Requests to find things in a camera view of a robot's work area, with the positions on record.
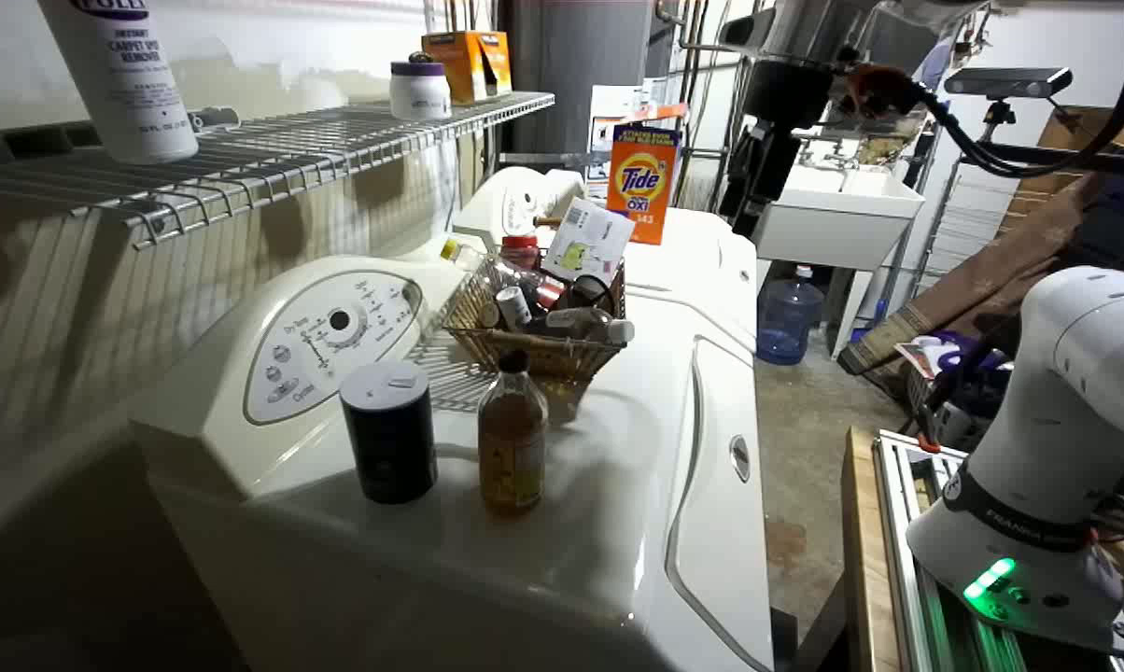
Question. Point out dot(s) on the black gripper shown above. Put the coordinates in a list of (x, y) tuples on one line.
[(777, 97)]

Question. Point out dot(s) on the black jar white lid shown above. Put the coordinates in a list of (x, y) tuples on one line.
[(390, 436)]

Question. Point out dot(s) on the small white jar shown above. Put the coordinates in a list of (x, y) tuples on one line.
[(430, 92), (400, 92)]

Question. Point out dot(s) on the brown wooden planks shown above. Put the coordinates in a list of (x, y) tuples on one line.
[(1021, 264)]

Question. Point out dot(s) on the tall white plastic bottle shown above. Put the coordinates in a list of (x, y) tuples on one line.
[(131, 76)]

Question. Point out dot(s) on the orange cardboard box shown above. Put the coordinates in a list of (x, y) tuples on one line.
[(494, 62), (455, 62)]

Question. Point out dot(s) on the grey metal cabinet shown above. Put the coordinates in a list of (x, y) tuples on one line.
[(582, 62)]

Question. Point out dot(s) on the brown wicker basket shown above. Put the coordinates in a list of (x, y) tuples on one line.
[(560, 361)]

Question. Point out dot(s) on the white washing machine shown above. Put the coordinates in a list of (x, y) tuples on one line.
[(609, 523)]

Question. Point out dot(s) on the aluminium frame rail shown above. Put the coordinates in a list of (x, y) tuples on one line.
[(916, 523)]

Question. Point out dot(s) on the blue water jug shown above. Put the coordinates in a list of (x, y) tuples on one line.
[(789, 318)]

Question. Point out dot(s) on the amber glass bottle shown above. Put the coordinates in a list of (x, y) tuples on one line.
[(514, 436)]

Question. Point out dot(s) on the black camera on tripod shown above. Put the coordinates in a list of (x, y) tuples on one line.
[(1005, 79)]

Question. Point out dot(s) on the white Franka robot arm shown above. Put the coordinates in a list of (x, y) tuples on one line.
[(1071, 376)]

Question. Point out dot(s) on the white utility sink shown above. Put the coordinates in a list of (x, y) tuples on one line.
[(834, 212)]

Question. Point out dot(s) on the orange Tide detergent box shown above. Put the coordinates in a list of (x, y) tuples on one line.
[(643, 179)]

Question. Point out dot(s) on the wooden base board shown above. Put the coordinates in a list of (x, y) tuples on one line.
[(864, 563)]

